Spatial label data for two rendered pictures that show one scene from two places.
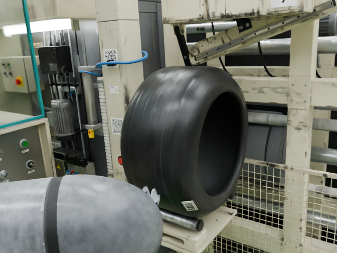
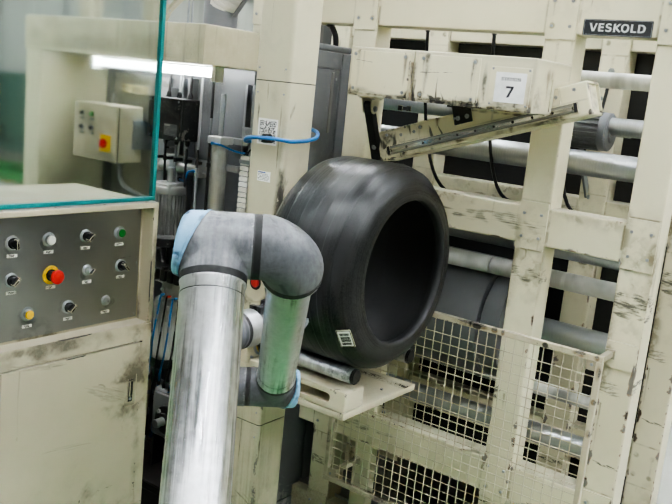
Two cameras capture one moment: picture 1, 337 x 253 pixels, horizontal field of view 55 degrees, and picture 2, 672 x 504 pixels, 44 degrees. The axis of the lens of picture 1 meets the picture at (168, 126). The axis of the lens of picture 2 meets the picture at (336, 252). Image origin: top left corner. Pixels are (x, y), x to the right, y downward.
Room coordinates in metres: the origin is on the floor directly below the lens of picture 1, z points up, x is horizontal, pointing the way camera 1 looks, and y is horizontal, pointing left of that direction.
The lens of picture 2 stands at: (-1.08, 0.01, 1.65)
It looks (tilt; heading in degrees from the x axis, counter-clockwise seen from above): 11 degrees down; 359
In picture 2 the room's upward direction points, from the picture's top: 6 degrees clockwise
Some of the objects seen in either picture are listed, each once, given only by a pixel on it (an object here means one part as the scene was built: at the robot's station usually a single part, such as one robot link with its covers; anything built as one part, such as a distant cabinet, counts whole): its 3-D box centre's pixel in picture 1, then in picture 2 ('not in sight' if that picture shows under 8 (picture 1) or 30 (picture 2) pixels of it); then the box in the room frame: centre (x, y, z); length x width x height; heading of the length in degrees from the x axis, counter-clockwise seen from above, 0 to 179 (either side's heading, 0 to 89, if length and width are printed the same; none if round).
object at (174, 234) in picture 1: (163, 227); (302, 381); (1.17, 0.05, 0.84); 0.36 x 0.09 x 0.06; 54
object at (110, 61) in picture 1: (122, 59); (281, 136); (1.41, 0.18, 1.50); 0.19 x 0.19 x 0.06; 54
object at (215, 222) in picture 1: (182, 219); (331, 383); (1.28, -0.04, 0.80); 0.37 x 0.36 x 0.02; 144
